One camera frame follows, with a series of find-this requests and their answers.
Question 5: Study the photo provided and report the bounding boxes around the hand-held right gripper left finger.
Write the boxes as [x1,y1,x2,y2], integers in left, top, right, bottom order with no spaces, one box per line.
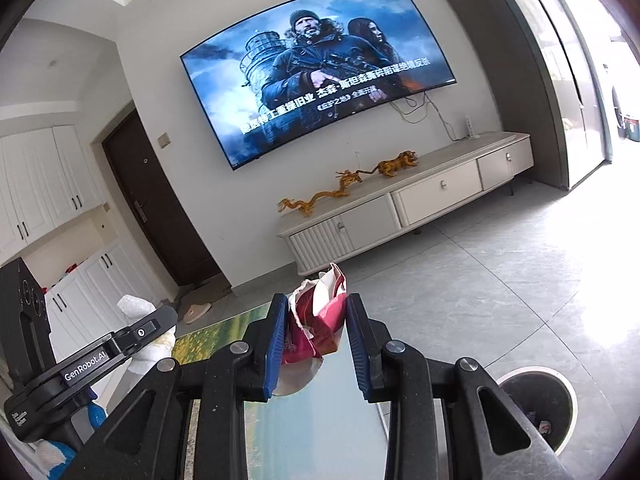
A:
[82,292,291,480]

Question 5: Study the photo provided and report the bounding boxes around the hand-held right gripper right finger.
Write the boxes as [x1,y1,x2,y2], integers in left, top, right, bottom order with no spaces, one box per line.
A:
[345,292,563,480]

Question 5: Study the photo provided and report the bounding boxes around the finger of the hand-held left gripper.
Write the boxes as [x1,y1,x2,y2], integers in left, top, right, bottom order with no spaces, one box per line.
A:
[111,306,179,357]

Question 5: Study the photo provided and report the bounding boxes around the white tissue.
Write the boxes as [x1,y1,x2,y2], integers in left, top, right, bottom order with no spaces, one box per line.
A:
[116,294,176,373]

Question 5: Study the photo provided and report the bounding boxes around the red white snack bag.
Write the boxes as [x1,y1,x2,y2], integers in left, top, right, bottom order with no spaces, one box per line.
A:
[275,262,348,397]

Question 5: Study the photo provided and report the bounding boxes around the white round trash bin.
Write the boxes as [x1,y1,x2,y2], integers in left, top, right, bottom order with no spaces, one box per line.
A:
[492,366,578,456]

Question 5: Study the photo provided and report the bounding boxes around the person's left hand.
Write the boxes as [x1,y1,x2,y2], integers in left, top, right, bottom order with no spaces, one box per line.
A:
[87,402,109,431]

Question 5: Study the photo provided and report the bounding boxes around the pink slipper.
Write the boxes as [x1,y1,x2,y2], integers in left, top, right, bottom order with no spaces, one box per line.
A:
[181,302,213,323]

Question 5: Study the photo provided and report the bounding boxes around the white base cabinet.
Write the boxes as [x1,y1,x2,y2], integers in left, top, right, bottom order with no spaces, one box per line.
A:
[42,237,176,356]

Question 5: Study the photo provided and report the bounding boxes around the brown doormat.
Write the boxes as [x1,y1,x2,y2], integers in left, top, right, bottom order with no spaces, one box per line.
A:
[192,277,233,298]

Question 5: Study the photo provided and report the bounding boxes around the printed landscape table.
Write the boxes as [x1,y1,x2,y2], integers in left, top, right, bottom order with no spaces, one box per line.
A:
[172,294,396,480]

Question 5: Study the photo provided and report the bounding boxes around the dark brown door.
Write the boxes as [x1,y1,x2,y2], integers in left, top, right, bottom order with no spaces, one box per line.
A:
[101,110,223,288]

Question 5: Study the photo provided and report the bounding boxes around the golden dragon figurine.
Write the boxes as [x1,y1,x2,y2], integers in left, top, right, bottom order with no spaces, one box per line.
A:
[277,169,365,217]

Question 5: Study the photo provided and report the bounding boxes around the white TV cabinet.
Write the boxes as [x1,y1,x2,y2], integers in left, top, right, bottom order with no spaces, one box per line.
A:
[276,131,533,277]

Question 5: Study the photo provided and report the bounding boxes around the golden tiger figurine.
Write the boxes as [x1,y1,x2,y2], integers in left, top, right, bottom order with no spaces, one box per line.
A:
[362,150,420,179]

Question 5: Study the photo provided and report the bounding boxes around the grey tall cabinet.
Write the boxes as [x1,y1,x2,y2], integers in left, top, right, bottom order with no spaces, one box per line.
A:
[435,0,613,188]

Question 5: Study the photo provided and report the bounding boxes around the white wall cabinet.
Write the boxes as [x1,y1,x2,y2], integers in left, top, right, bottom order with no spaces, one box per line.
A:
[0,122,106,263]

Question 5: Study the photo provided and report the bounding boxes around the television cables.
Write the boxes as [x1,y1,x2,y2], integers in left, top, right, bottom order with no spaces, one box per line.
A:
[390,91,468,143]

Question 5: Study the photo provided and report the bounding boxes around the wall-mounted television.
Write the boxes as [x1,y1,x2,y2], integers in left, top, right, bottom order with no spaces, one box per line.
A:
[180,0,458,171]

